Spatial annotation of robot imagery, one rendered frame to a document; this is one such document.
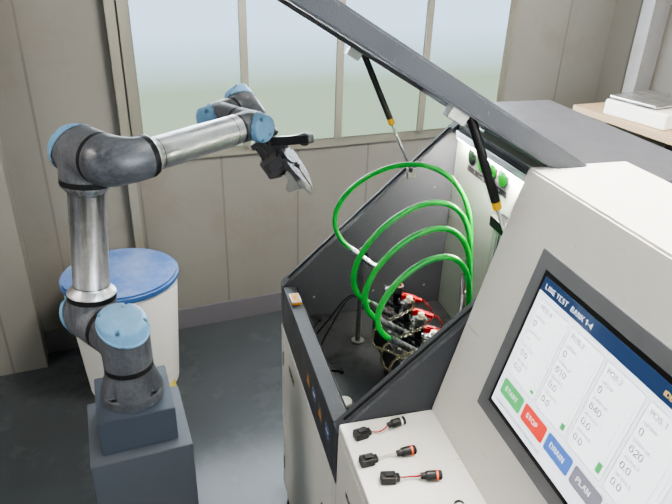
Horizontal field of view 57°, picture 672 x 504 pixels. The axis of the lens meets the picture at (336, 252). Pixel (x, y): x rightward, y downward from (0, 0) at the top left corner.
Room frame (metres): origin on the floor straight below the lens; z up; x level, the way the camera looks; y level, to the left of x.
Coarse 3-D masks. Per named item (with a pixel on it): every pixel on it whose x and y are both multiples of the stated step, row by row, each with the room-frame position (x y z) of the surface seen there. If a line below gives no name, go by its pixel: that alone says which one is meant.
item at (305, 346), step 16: (288, 288) 1.66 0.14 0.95; (288, 304) 1.58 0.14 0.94; (288, 320) 1.59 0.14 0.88; (304, 320) 1.48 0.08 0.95; (288, 336) 1.59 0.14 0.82; (304, 336) 1.40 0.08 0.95; (304, 352) 1.36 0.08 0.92; (320, 352) 1.33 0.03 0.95; (304, 368) 1.36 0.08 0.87; (320, 368) 1.26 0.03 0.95; (304, 384) 1.36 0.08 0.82; (320, 384) 1.20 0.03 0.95; (336, 384) 1.20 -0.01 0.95; (320, 400) 1.19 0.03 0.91; (336, 400) 1.14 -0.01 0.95; (336, 416) 1.09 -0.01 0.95; (320, 432) 1.18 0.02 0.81
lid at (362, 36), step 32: (288, 0) 0.99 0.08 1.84; (320, 0) 1.00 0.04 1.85; (352, 32) 1.01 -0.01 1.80; (384, 32) 1.03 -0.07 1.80; (384, 64) 1.72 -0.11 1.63; (416, 64) 1.04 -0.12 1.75; (448, 96) 1.06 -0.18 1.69; (480, 96) 1.08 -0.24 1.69; (480, 128) 1.74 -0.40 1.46; (512, 128) 1.09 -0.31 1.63; (544, 160) 1.12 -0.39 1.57; (576, 160) 1.14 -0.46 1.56
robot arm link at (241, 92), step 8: (232, 88) 1.70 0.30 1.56; (240, 88) 1.70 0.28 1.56; (248, 88) 1.72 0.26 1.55; (224, 96) 1.71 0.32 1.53; (232, 96) 1.67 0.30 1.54; (240, 96) 1.68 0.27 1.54; (248, 96) 1.69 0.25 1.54; (240, 104) 1.65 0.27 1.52; (248, 104) 1.67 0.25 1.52; (256, 104) 1.69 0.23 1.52; (264, 112) 1.68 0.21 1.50
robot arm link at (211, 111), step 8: (208, 104) 1.61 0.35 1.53; (216, 104) 1.61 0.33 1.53; (224, 104) 1.61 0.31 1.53; (232, 104) 1.64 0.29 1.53; (200, 112) 1.59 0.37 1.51; (208, 112) 1.58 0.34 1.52; (216, 112) 1.59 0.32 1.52; (224, 112) 1.57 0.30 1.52; (200, 120) 1.59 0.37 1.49; (208, 120) 1.57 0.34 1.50
